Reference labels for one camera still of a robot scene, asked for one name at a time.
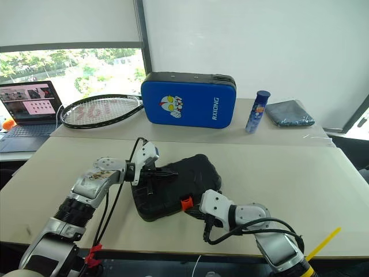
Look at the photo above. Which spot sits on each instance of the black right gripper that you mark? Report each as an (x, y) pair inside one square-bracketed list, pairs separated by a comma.
[(214, 222)]

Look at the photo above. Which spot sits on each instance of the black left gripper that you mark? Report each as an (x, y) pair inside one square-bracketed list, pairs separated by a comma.
[(148, 174)]

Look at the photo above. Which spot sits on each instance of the black plastic tool case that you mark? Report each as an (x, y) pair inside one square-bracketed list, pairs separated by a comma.
[(184, 179)]

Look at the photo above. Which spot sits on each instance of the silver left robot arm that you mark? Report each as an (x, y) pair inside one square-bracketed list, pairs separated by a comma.
[(89, 181)]

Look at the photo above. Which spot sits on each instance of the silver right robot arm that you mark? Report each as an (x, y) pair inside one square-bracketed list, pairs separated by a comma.
[(276, 242)]

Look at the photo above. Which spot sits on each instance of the orange case latch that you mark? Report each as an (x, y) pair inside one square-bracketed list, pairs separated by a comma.
[(186, 203)]

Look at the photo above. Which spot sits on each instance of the blue RXIONG kick pad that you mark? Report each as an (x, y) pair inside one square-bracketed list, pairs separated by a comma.
[(199, 101)]

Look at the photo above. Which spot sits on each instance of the blue printed bottle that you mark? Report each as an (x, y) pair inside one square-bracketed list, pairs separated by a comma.
[(256, 114)]

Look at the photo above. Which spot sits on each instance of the black tennis racket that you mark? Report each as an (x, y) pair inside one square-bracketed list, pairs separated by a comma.
[(64, 121)]

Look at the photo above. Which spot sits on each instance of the yellow zip tie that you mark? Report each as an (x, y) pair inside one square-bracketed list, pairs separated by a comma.
[(323, 242)]

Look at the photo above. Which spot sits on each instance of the folded blue cloth in bag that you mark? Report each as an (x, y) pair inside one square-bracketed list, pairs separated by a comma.
[(289, 114)]

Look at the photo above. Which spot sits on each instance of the clear plastic film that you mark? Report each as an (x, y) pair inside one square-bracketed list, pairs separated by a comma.
[(318, 138)]

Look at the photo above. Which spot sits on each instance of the dark laptop computer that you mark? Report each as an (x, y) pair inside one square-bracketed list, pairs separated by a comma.
[(29, 115)]

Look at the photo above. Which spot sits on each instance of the orange round object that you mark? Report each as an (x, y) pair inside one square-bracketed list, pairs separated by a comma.
[(9, 124)]

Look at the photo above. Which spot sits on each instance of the white roller blind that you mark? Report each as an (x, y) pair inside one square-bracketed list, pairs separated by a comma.
[(66, 17)]

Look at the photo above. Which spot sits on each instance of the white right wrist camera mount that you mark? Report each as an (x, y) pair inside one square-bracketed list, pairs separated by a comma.
[(214, 203)]

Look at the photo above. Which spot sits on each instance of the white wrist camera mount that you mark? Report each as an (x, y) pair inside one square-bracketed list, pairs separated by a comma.
[(214, 203), (147, 153)]

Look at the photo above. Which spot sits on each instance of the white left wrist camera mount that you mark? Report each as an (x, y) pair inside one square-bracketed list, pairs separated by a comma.
[(147, 153)]

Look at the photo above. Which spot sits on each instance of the dark window frame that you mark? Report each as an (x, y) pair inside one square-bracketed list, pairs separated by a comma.
[(145, 43)]

